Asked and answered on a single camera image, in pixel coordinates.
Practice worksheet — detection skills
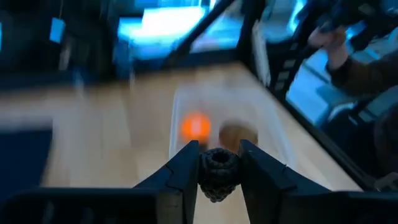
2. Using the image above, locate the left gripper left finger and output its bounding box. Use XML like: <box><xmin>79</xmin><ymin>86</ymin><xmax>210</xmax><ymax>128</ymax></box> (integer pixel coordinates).
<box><xmin>133</xmin><ymin>139</ymin><xmax>200</xmax><ymax>224</ymax></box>

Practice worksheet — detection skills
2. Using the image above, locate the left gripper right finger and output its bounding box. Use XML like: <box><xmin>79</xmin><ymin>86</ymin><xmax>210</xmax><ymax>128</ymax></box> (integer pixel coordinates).
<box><xmin>238</xmin><ymin>139</ymin><xmax>332</xmax><ymax>224</ymax></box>

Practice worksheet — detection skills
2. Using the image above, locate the black toy blackberry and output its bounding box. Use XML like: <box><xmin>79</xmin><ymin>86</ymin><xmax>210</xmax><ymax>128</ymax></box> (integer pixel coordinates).
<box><xmin>197</xmin><ymin>147</ymin><xmax>243</xmax><ymax>203</ymax></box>

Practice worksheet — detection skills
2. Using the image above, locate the orange tomato toy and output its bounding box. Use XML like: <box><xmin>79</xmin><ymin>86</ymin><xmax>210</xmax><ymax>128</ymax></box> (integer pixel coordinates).
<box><xmin>180</xmin><ymin>111</ymin><xmax>212</xmax><ymax>144</ymax></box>

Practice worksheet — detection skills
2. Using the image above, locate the brown toy kiwi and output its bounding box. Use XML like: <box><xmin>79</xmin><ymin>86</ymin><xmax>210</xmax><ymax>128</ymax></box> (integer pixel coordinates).
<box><xmin>218</xmin><ymin>119</ymin><xmax>259</xmax><ymax>155</ymax></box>

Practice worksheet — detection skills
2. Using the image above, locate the clear plastic tupperware container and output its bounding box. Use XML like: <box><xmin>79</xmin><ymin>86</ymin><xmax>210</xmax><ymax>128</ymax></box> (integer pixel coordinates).
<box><xmin>169</xmin><ymin>83</ymin><xmax>299</xmax><ymax>175</ymax></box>

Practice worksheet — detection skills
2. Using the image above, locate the person's forearm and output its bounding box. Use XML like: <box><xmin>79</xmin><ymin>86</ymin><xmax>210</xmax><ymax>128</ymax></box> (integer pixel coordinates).
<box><xmin>325</xmin><ymin>51</ymin><xmax>398</xmax><ymax>98</ymax></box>

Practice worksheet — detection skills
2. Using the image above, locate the person's hand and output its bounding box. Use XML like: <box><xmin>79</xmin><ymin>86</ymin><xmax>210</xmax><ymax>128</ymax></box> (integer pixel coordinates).
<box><xmin>307</xmin><ymin>24</ymin><xmax>349</xmax><ymax>71</ymax></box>

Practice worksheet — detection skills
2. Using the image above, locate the dark blue mat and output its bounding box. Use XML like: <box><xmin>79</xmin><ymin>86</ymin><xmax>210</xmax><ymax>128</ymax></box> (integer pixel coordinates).
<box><xmin>0</xmin><ymin>126</ymin><xmax>54</xmax><ymax>205</ymax></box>

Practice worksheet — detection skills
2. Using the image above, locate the black table rig frame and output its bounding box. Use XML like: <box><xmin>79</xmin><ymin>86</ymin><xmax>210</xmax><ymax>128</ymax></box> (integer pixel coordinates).
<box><xmin>161</xmin><ymin>0</ymin><xmax>377</xmax><ymax>191</ymax></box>

